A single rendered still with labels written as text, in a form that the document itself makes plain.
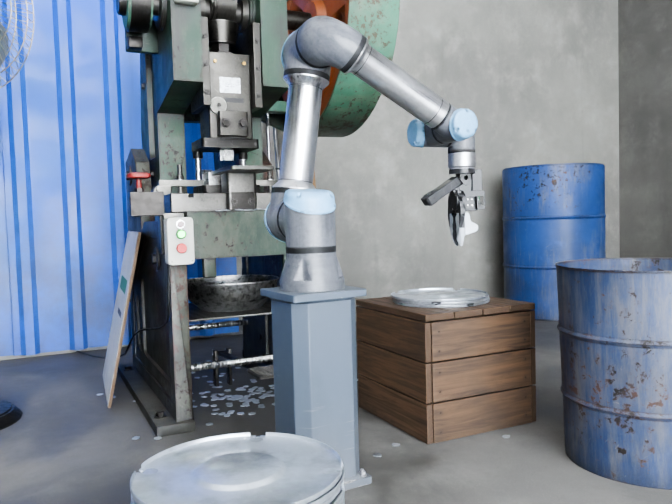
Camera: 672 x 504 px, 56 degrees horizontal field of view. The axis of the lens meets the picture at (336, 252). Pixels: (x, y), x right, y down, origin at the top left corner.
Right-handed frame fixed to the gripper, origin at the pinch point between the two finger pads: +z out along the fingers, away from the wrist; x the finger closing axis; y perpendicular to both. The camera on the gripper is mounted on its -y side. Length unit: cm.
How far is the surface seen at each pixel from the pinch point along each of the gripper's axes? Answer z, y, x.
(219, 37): -69, -62, 52
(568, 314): 17.3, 16.1, -29.8
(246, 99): -49, -54, 50
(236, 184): -19, -59, 39
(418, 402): 43.1, -13.8, -4.9
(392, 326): 24.1, -17.1, 7.6
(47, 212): -15, -143, 151
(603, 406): 37, 19, -39
